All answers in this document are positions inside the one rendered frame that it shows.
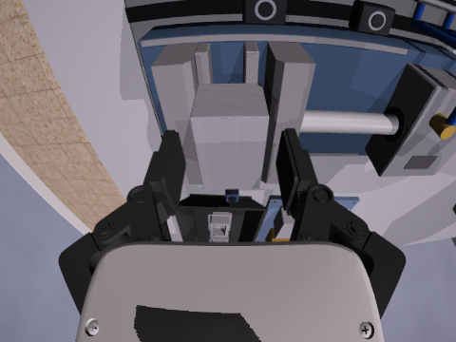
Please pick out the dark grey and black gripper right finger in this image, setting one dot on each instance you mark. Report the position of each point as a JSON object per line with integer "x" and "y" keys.
{"x": 319, "y": 217}

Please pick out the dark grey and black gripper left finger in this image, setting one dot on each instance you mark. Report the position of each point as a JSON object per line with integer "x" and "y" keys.
{"x": 146, "y": 205}

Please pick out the grey flat bar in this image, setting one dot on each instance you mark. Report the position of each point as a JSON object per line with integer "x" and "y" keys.
{"x": 250, "y": 62}
{"x": 203, "y": 63}

